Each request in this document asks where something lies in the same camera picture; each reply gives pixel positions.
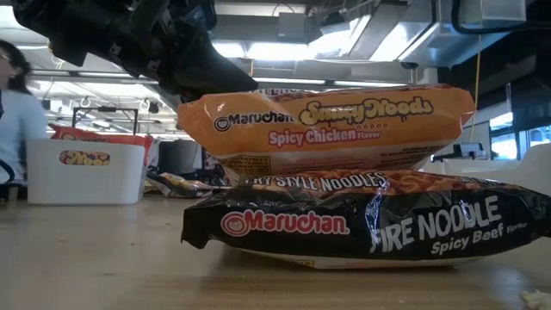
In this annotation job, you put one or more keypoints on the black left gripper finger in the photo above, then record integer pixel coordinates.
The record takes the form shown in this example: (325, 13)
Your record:
(202, 73)

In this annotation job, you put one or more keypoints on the Saucy Noods noodle pack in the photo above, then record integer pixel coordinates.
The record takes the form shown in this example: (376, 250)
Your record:
(107, 140)
(323, 125)

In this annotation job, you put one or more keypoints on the black Fire Noodle pack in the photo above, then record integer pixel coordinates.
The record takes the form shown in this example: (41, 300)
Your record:
(301, 239)
(181, 187)

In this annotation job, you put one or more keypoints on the white plastic bin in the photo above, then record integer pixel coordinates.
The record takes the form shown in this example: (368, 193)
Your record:
(516, 170)
(86, 185)

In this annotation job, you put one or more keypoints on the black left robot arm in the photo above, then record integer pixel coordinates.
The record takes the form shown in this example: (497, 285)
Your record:
(32, 19)

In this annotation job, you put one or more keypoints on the dark grey chair back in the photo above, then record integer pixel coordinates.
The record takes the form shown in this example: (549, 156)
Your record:
(181, 157)

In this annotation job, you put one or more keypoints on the person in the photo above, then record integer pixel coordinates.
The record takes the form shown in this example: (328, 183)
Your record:
(21, 125)

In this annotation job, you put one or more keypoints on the black desk device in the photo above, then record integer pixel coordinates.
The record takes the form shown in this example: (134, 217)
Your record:
(469, 150)

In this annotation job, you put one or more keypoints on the white crumpled scrap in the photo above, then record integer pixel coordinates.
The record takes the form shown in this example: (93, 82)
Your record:
(536, 299)

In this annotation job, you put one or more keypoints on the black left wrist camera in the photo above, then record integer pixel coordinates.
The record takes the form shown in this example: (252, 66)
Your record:
(198, 15)

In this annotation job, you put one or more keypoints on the black background rig frame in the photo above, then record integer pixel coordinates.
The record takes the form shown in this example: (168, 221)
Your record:
(107, 109)

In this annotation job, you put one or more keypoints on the long ceiling light rail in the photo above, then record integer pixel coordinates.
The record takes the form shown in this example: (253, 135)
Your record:
(301, 81)

